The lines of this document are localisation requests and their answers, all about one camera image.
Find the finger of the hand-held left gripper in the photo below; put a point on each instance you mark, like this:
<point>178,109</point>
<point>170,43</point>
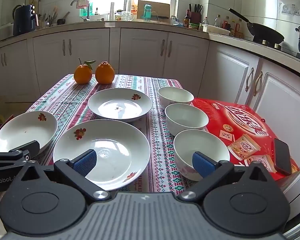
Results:
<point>31,147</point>

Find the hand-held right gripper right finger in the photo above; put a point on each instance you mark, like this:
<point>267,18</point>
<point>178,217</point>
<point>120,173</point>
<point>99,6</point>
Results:
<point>202,163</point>

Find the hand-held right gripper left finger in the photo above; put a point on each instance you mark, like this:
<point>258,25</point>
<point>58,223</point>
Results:
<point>86,161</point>

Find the white pink floral bowl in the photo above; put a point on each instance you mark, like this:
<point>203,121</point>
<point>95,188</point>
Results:
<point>175,95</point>
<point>185,117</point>
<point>190,145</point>

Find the white stained fruit print plate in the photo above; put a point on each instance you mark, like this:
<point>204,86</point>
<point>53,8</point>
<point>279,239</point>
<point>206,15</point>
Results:
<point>110,102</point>

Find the red snack gift box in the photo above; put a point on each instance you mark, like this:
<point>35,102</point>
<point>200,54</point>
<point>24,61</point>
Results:
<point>215,115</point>

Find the patterned woven tablecloth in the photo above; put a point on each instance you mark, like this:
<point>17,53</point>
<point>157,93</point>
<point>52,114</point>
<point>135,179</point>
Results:
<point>155,135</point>

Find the black smartphone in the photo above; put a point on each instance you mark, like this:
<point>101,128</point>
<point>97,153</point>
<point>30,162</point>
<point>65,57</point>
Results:
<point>282,157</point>

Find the orange with green leaf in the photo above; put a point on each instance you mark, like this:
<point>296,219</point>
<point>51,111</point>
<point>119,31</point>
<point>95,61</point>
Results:
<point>82,75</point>

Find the bumpy orange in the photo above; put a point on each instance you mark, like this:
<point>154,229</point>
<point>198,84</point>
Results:
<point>105,73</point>

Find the dark blue air fryer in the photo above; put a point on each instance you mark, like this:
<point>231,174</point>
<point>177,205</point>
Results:
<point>23,21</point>

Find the utensil holder with chopsticks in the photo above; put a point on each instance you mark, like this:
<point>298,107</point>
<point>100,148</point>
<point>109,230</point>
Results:
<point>46,22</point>

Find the small black pot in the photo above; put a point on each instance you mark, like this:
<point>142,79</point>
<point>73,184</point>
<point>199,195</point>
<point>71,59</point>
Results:
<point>61,21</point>

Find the white plastic tray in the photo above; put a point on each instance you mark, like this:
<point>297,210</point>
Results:
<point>217,29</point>

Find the small green box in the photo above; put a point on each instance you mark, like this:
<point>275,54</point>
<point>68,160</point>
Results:
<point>193,26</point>

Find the brown condiment bottle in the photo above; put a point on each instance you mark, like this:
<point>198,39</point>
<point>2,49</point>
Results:
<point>238,28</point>

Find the red label bottle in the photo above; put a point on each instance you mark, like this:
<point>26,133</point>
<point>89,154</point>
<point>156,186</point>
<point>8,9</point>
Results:
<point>226,23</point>

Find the gas stove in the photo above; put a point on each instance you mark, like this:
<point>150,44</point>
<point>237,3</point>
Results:
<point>290,51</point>

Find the clear plastic bottle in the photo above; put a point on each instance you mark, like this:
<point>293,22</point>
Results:
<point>217,22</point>

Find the clear glass bottle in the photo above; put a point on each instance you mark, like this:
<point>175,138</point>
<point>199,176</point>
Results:
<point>205,21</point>

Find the metal sink faucet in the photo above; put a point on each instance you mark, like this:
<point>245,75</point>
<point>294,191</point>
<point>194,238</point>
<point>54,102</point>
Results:
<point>87,15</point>

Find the blue packet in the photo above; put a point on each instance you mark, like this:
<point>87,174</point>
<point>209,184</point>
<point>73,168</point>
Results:
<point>177,22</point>

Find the black wok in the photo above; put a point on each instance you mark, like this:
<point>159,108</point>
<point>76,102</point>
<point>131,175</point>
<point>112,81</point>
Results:
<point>265,33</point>

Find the dark sauce bottle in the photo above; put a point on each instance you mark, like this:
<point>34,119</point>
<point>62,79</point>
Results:
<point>187,20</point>

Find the dark knife block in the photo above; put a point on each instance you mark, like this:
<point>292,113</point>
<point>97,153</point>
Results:
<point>196,16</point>

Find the glass jar with lid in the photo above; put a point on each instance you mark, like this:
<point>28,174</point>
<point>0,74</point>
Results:
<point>118,16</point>

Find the clear glass mug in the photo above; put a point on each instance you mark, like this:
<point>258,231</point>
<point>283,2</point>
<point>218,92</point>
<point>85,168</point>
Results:
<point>127,16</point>

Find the green detergent bottle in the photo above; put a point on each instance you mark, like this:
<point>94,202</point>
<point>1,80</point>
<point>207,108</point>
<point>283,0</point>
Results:
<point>90,8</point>

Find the stack of white cups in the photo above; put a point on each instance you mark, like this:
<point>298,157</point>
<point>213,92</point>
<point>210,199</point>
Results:
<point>112,11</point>

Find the pink cloth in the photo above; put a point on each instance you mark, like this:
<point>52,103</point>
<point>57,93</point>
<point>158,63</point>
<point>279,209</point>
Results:
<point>82,3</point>

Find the wooden cutting board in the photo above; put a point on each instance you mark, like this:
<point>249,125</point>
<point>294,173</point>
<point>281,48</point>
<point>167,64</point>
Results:
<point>161,8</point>

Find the teal water bottle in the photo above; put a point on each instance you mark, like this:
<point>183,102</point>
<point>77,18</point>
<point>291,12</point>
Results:
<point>147,11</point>

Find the clear jug orange label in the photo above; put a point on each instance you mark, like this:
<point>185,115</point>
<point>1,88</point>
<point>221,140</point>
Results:
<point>132,5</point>

